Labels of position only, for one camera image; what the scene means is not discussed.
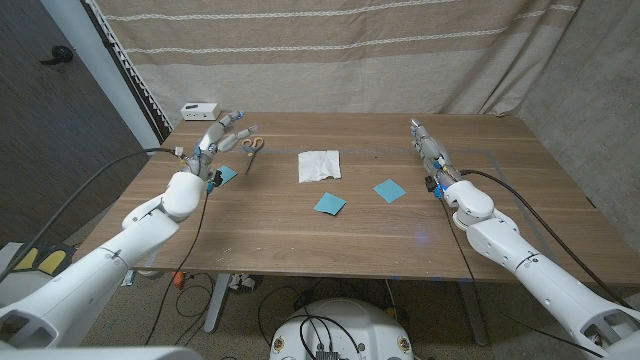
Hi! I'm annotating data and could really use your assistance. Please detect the white door frame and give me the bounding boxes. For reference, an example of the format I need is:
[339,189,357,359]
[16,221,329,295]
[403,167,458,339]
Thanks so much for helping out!
[39,0,162,156]

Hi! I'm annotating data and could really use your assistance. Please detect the blue sticky note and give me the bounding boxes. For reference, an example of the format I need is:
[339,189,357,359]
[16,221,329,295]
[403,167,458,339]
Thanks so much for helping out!
[215,164,239,187]
[313,191,348,217]
[372,178,407,205]

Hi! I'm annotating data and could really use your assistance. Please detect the black cable on base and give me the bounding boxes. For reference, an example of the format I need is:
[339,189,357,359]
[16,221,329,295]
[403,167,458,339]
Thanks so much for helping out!
[296,314,362,359]

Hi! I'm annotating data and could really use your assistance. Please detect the thin dark left wrist cable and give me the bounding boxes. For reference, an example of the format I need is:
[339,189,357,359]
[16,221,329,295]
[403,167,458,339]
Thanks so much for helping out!
[143,189,211,347]

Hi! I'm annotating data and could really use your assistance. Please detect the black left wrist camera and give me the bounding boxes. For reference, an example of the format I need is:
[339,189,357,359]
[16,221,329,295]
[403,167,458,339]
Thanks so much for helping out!
[205,169,225,194]

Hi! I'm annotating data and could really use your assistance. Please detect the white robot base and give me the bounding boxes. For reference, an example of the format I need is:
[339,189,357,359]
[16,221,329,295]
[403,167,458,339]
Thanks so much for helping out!
[269,297,415,360]

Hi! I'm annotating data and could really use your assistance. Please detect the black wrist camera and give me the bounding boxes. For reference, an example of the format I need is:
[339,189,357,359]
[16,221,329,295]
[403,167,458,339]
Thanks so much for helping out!
[205,169,225,194]
[424,174,446,200]

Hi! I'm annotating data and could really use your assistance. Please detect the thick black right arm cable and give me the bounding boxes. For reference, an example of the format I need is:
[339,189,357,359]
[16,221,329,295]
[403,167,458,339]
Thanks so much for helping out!
[459,169,634,310]

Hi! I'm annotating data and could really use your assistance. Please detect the white crumpled tissue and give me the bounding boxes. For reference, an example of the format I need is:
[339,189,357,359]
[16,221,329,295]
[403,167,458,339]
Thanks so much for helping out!
[297,149,343,184]

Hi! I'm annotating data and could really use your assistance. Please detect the white power strip box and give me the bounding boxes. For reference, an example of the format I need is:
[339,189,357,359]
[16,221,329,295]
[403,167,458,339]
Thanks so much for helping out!
[180,102,222,122]

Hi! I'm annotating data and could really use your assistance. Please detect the black door handle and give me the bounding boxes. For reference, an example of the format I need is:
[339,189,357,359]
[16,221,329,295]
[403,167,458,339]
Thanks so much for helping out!
[39,45,75,66]

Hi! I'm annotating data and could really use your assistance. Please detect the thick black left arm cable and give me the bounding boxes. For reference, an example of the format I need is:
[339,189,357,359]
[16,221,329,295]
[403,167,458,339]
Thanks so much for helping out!
[0,147,181,284]

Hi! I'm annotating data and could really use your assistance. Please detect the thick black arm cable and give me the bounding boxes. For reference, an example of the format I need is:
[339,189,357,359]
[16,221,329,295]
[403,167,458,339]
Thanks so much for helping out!
[459,169,634,310]
[0,147,181,284]

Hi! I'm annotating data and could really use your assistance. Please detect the beige striped curtain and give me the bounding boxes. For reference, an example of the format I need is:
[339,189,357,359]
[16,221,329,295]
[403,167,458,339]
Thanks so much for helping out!
[94,0,584,126]

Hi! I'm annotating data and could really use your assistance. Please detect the crumpled white paper scrap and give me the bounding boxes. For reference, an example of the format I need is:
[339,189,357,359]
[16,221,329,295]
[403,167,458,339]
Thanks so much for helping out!
[228,273,257,294]

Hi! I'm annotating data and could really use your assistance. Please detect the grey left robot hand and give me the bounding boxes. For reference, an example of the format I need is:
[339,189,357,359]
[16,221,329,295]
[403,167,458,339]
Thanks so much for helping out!
[182,110,261,181]

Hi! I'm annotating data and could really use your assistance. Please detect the white floor panel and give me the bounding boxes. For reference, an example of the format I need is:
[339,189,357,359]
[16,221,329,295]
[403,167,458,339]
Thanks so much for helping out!
[0,242,129,349]

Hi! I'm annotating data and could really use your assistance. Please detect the orange-handled scissors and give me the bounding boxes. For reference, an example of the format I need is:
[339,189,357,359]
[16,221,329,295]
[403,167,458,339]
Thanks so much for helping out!
[241,136,265,176]

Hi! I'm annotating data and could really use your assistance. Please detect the black strip with lace trim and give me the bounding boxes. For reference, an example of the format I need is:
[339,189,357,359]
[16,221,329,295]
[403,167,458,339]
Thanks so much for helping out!
[82,0,175,146]

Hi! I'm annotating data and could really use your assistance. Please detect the thin dark right wrist cable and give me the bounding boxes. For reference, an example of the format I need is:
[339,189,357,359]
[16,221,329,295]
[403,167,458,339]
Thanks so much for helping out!
[439,194,606,359]

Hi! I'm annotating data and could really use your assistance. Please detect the metal table leg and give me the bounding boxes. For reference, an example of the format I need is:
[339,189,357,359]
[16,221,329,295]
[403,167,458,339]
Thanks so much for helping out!
[457,280,490,347]
[203,273,232,334]

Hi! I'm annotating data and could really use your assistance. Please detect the white robot torso edge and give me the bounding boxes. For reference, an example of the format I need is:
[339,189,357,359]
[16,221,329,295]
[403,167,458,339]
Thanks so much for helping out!
[0,346,204,360]

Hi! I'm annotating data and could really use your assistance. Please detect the thin dark wrist cable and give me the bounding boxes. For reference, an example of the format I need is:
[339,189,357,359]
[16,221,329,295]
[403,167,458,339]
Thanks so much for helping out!
[143,189,211,347]
[439,194,606,359]

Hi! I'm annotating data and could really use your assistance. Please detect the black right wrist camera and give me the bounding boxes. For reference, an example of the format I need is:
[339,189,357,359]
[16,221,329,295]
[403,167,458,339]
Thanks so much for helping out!
[424,174,446,200]

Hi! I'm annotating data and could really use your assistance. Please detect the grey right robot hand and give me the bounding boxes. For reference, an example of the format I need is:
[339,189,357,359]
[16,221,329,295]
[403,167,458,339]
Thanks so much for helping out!
[409,117,461,187]

